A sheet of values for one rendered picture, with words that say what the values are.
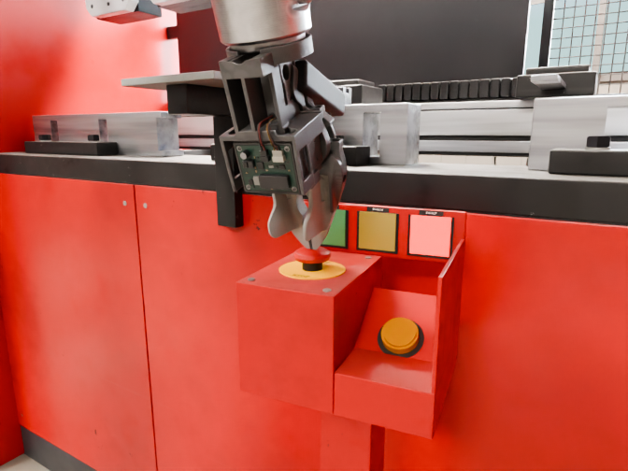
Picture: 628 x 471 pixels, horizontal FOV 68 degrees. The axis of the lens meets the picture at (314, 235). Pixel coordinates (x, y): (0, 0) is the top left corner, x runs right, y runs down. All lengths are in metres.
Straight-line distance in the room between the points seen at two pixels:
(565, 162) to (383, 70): 0.79
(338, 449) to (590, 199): 0.39
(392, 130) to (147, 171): 0.46
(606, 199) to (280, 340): 0.37
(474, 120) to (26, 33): 1.18
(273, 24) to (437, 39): 0.96
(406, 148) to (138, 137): 0.62
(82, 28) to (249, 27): 1.31
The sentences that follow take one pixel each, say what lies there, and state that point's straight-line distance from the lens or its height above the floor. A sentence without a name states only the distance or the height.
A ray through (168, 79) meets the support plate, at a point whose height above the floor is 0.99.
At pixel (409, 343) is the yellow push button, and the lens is 0.49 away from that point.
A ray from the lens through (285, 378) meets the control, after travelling 0.48.
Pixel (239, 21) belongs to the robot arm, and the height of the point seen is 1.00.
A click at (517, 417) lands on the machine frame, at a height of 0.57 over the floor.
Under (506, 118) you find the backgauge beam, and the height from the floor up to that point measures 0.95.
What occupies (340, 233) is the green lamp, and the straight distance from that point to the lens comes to 0.57.
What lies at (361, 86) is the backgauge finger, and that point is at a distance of 1.02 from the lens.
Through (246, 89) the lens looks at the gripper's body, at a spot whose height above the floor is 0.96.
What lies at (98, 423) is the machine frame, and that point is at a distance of 1.32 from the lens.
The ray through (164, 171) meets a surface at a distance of 0.89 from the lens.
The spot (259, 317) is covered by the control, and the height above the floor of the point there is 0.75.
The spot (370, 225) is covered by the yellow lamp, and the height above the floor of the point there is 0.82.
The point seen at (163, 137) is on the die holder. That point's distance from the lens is 1.10.
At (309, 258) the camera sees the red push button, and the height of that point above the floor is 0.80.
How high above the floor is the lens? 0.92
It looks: 12 degrees down
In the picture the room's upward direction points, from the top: straight up
